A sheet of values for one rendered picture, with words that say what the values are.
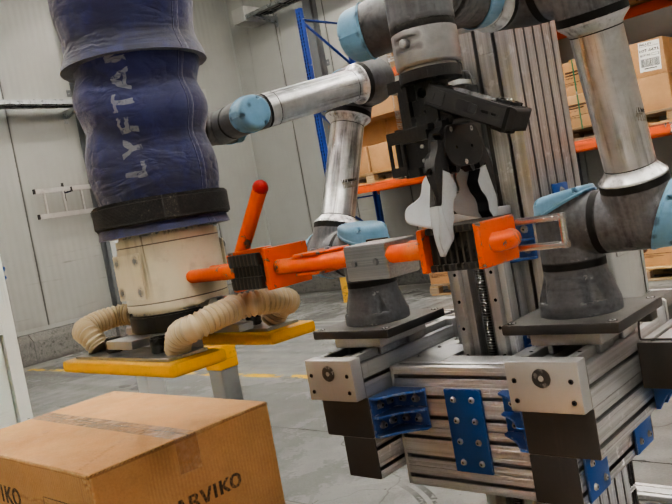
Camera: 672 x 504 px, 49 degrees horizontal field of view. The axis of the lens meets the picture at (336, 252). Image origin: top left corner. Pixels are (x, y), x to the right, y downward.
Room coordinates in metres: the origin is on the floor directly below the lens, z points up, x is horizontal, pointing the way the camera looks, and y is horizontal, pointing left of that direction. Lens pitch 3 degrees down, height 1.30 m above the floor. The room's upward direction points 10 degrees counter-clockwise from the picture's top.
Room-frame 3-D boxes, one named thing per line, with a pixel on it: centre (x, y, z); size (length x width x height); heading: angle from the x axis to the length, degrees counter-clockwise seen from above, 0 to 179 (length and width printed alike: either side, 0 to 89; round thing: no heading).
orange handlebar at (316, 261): (1.20, 0.05, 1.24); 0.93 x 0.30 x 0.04; 46
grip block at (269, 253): (1.07, 0.10, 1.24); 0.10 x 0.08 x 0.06; 136
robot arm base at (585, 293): (1.38, -0.44, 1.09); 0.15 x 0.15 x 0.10
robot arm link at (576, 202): (1.37, -0.44, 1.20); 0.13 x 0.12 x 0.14; 48
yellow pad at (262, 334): (1.32, 0.21, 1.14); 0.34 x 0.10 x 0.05; 46
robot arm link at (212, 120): (1.67, 0.20, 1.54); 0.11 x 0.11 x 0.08; 33
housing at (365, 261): (0.92, -0.05, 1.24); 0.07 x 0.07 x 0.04; 46
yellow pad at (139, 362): (1.18, 0.34, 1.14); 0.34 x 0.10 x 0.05; 46
